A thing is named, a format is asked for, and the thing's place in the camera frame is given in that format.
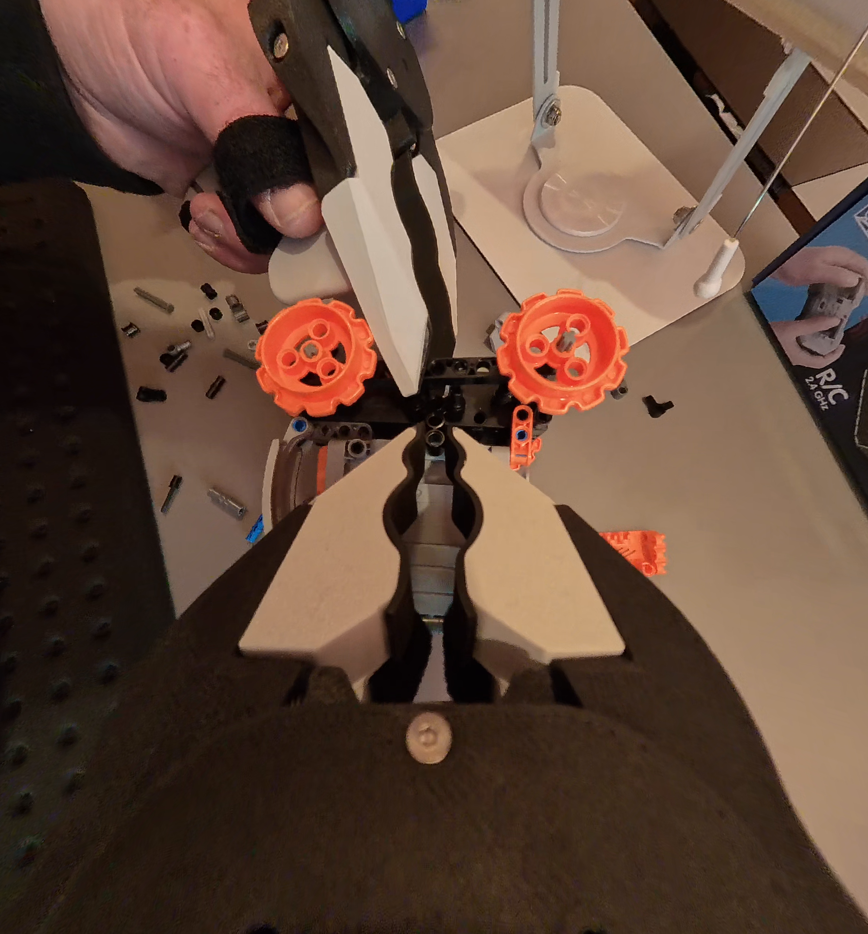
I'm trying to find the blue robot kit box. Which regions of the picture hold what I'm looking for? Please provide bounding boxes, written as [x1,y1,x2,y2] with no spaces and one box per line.
[748,154,868,563]

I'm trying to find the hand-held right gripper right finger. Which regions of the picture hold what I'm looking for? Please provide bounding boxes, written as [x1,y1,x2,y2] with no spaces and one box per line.
[446,427,628,684]

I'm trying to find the building kit robot model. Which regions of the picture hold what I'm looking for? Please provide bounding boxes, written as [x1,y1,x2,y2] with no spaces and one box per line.
[255,289,632,643]

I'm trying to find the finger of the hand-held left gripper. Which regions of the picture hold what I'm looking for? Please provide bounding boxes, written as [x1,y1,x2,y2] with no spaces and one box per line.
[399,125,460,366]
[322,44,438,399]

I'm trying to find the dark perforated tray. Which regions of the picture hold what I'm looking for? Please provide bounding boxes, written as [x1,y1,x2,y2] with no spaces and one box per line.
[0,183,175,877]

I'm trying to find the person's left forearm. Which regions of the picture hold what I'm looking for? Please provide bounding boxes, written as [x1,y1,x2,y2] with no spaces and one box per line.
[0,0,165,195]

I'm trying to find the white lamp base plate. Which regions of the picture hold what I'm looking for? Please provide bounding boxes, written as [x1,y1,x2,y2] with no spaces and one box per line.
[437,85,746,348]

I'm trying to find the white rod with round tip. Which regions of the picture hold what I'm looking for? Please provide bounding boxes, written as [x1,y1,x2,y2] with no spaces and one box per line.
[668,44,817,300]

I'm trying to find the orange panel piece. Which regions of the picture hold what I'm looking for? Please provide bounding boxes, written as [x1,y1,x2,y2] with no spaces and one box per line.
[598,529,669,575]

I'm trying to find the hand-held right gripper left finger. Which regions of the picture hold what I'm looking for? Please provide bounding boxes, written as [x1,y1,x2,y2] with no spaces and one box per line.
[239,432,425,684]

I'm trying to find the person's left hand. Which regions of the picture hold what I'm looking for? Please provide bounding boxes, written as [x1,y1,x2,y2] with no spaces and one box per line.
[40,0,328,278]

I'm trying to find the scattered small connector pins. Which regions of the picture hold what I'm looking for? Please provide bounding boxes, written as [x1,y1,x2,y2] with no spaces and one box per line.
[118,282,267,523]

